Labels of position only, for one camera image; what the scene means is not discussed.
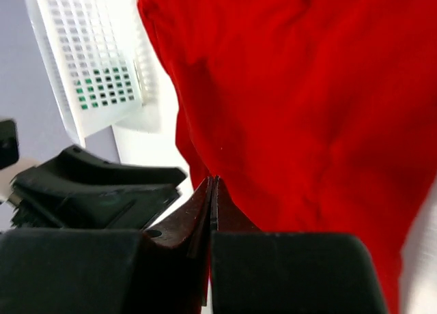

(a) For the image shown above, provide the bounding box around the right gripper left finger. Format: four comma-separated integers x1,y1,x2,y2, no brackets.
145,177,213,259

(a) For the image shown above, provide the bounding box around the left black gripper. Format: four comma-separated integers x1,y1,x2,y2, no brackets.
10,145,186,229

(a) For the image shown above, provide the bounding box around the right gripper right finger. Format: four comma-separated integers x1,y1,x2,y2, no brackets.
211,176,259,232

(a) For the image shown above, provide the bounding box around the red t-shirt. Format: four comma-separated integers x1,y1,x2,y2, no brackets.
137,0,436,313

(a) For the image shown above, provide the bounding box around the rolled green t-shirt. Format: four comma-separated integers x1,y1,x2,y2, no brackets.
72,66,136,111

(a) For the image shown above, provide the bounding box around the white plastic basket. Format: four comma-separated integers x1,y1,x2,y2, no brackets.
25,0,158,145

